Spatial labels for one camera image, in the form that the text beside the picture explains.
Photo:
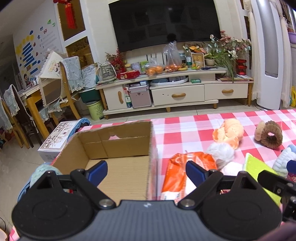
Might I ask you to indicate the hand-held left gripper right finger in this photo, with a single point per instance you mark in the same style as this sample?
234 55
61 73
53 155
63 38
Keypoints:
195 173

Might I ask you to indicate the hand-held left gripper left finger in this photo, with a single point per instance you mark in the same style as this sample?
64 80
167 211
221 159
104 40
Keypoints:
97 172

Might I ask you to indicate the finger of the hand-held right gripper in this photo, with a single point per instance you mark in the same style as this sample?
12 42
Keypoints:
275 180

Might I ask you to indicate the orange plastic packet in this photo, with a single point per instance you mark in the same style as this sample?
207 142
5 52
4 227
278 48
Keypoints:
175 176

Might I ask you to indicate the cardboard box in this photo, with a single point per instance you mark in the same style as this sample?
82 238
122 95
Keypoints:
120 166

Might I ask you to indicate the white fluffy ball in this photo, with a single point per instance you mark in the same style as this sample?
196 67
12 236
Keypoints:
220 153

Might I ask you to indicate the orange plush toy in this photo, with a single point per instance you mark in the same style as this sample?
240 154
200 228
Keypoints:
231 132

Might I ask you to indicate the yellow-green pad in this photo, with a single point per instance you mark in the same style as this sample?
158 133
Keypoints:
256 166

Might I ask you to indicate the light blue plush toy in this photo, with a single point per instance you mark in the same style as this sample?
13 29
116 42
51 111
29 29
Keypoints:
283 157

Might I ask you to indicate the red checked tablecloth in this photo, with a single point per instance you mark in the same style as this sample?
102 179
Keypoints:
185 129

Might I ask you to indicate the brown plush donut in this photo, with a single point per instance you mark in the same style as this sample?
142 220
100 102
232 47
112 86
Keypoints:
277 132

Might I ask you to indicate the blue white shoe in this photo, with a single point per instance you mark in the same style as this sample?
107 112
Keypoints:
83 122

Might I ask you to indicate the white printed carton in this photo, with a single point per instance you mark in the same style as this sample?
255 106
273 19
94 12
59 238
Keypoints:
57 139

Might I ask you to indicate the light green trash bin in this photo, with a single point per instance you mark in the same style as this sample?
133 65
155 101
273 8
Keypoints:
96 111

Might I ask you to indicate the dark green bin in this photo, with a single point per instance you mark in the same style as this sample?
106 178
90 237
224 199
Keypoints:
90 96

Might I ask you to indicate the cream tv cabinet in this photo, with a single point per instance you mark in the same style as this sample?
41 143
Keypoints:
178 95

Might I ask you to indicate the yellow plastic bottle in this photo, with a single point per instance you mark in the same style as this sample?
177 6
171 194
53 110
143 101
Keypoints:
293 97

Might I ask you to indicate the small green box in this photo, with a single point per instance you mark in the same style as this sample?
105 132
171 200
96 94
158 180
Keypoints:
195 80

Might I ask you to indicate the wooden dining table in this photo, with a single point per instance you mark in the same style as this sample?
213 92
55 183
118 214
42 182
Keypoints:
31 99

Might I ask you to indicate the glass kettle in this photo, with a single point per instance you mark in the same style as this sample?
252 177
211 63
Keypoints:
106 71

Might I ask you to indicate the red gift box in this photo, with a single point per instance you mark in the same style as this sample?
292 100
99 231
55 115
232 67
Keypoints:
128 74

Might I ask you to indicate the wooden chair lace cover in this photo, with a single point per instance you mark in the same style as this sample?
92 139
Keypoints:
12 102
71 71

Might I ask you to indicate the bunch of bananas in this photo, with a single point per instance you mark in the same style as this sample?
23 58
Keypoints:
183 68

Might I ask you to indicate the bag of oranges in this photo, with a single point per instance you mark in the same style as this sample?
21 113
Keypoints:
155 69

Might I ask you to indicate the red berry branches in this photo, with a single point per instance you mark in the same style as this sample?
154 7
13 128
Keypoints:
115 60

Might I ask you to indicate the white printed cloth cover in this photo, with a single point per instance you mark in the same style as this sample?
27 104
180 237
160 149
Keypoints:
52 67

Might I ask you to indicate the green glass bottle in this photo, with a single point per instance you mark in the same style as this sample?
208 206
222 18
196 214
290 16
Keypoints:
188 59

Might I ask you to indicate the red candle holder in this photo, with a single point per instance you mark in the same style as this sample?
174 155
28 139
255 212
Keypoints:
241 67

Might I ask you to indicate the clear plastic bag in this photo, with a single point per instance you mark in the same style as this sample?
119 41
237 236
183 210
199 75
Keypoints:
172 55

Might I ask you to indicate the white curtain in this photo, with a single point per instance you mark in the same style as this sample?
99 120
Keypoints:
252 58

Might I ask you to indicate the artificial flower bouquet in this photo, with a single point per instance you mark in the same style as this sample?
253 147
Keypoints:
231 44

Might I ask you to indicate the white standing air conditioner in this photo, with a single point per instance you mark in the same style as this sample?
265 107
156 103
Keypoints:
266 46

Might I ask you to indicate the purple plastic basin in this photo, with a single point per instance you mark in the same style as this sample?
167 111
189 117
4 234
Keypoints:
292 37

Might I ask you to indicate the black television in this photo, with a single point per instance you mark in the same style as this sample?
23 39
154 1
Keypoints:
161 23

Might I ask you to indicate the red hanging knot ornament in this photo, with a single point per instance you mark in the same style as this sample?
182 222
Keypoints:
69 14

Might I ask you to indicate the wooden picture frame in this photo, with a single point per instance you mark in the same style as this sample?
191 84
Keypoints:
198 60

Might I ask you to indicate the colourful wall stickers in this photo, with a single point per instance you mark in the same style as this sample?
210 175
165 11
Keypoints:
29 53

